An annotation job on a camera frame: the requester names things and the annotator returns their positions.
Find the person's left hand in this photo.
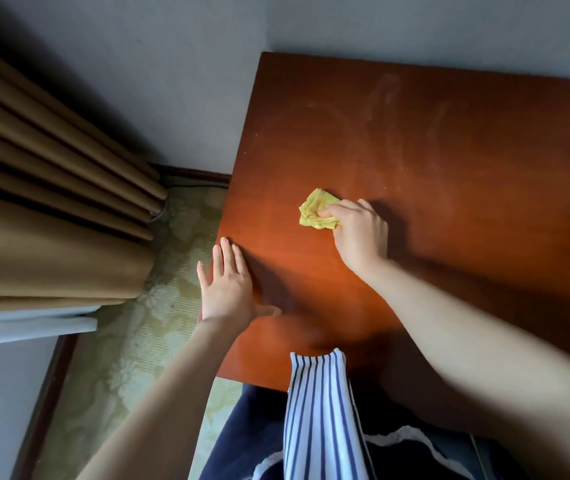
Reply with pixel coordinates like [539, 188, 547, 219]
[196, 237, 282, 337]

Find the person's right hand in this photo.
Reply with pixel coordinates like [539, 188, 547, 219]
[317, 198, 390, 281]

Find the yellow cleaning cloth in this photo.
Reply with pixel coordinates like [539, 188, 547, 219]
[298, 188, 342, 231]

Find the person's left forearm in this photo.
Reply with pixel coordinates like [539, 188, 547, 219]
[76, 319, 251, 480]

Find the person's right forearm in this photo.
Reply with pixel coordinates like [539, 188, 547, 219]
[360, 259, 570, 480]

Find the red-brown wooden table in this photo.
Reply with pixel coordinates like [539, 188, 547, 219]
[214, 51, 570, 438]

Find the navy dress with white trim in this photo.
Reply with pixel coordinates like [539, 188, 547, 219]
[198, 383, 531, 480]

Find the blue striped white apron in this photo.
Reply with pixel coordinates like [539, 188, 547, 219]
[282, 348, 377, 480]

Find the brown curtain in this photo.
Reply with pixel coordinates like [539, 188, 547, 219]
[0, 32, 168, 315]

